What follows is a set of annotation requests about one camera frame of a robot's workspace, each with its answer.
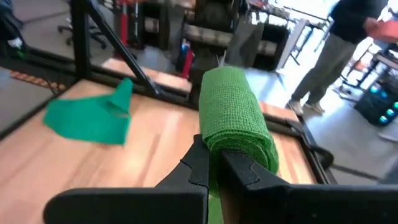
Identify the black computer with red lights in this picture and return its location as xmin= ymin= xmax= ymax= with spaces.
xmin=354 ymin=83 xmax=398 ymax=127

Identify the dark green bandage piece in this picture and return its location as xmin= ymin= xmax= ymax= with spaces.
xmin=42 ymin=77 xmax=134 ymax=146

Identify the light green elastic bandage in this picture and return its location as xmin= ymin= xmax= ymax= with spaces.
xmin=198 ymin=65 xmax=280 ymax=224

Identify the black office chair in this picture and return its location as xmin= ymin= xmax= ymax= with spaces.
xmin=57 ymin=15 xmax=108 ymax=50

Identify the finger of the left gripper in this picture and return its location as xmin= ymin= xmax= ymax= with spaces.
xmin=224 ymin=17 xmax=265 ymax=68
xmin=169 ymin=6 xmax=187 ymax=60

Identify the brown braided cable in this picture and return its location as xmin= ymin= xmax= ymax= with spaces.
xmin=9 ymin=70 xmax=67 ymax=91

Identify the background desk with equipment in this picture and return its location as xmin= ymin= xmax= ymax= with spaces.
xmin=340 ymin=40 xmax=398 ymax=91

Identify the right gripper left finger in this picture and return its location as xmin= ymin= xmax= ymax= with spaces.
xmin=43 ymin=133 xmax=211 ymax=224

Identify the person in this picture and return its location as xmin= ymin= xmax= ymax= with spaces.
xmin=0 ymin=0 xmax=27 ymax=60
xmin=285 ymin=0 xmax=389 ymax=116

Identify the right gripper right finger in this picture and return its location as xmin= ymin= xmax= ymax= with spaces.
xmin=217 ymin=149 xmax=398 ymax=224

